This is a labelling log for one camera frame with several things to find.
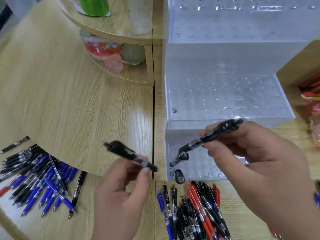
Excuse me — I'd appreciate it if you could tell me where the person's left hand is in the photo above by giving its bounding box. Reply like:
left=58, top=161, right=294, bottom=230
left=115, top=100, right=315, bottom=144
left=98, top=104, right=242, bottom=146
left=91, top=155, right=153, bottom=240

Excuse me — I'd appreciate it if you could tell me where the person's right hand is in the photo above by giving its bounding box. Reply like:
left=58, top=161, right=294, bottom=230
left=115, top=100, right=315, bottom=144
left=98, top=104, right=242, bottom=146
left=199, top=120, right=318, bottom=236

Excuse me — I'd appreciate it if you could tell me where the pile of red blue pens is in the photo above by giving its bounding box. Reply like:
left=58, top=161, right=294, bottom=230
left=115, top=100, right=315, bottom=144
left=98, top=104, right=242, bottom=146
left=267, top=181, right=320, bottom=240

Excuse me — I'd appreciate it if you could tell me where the pile of black red pens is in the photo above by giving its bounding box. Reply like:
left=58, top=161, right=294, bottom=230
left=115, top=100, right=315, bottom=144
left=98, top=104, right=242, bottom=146
left=157, top=180, right=232, bottom=240

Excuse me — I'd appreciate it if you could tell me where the pile of blue black pens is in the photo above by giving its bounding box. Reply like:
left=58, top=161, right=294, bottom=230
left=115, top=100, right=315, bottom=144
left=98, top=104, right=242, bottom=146
left=0, top=135, right=87, bottom=220

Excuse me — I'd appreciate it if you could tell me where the clear tiered pen holder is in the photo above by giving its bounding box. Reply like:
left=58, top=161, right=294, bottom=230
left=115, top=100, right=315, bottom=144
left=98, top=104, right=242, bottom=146
left=162, top=0, right=320, bottom=182

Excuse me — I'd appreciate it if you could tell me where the clear bag of red candies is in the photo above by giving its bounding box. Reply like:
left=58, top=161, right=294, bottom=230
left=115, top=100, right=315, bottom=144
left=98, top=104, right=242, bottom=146
left=301, top=93, right=320, bottom=148

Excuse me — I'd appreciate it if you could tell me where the stack of red snack packets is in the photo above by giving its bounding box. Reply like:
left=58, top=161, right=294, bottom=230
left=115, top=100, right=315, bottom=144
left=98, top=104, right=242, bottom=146
left=299, top=72, right=320, bottom=96

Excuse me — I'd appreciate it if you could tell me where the pale green jelly cup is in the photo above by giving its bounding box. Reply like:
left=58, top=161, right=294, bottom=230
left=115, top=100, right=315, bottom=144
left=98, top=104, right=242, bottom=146
left=120, top=43, right=147, bottom=66

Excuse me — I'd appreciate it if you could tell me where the red lid pink jelly cup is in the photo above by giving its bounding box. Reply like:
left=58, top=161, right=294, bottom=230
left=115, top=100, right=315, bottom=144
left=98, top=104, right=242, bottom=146
left=83, top=35, right=125, bottom=73

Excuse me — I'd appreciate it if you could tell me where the wooden round tier stand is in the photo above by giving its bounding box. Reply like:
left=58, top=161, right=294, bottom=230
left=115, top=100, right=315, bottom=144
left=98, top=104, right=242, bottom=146
left=57, top=0, right=155, bottom=87

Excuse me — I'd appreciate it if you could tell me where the clear cup with red lid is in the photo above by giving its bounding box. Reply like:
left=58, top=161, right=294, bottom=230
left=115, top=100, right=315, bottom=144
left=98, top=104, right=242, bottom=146
left=128, top=0, right=154, bottom=37

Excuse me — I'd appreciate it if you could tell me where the green jelly pouch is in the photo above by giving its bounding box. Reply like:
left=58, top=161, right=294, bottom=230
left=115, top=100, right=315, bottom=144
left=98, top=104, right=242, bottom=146
left=74, top=0, right=111, bottom=18

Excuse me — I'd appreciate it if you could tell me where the background store shelf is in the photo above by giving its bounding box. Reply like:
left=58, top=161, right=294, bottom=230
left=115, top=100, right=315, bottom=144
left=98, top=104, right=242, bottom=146
left=0, top=0, right=15, bottom=32

